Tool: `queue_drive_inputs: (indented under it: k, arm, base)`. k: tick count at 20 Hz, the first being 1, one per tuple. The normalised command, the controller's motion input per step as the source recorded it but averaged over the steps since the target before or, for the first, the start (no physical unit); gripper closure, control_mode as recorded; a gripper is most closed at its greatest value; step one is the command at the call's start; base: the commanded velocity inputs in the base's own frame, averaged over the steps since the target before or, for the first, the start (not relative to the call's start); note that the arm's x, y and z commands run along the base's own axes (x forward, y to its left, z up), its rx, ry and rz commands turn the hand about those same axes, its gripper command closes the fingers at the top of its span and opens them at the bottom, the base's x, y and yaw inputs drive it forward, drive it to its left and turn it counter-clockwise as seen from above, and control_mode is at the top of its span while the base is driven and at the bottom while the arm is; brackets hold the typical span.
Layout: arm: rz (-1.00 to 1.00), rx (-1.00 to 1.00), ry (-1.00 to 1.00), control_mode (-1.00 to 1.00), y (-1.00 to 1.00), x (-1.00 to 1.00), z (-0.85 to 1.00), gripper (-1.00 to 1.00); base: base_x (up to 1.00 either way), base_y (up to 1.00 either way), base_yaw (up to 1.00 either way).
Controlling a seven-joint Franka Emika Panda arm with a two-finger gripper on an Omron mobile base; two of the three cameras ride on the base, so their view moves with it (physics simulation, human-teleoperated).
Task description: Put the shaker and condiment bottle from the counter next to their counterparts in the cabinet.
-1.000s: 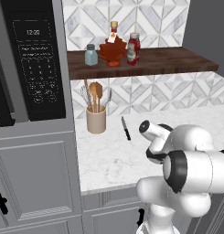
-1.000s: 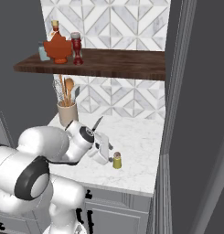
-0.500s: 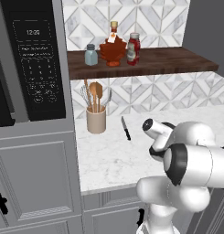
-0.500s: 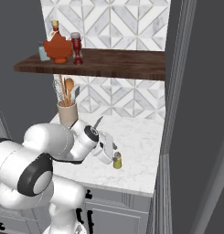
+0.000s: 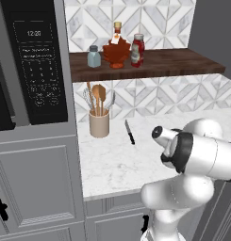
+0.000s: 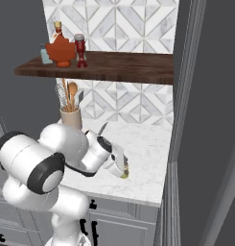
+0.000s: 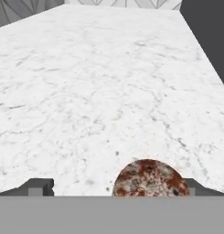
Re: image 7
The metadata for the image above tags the red speckled round shaker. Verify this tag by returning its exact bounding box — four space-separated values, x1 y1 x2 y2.
112 158 191 197

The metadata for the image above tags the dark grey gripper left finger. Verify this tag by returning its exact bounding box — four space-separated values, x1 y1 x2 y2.
0 177 55 197

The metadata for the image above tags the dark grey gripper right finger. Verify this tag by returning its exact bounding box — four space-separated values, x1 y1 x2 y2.
182 177 224 197

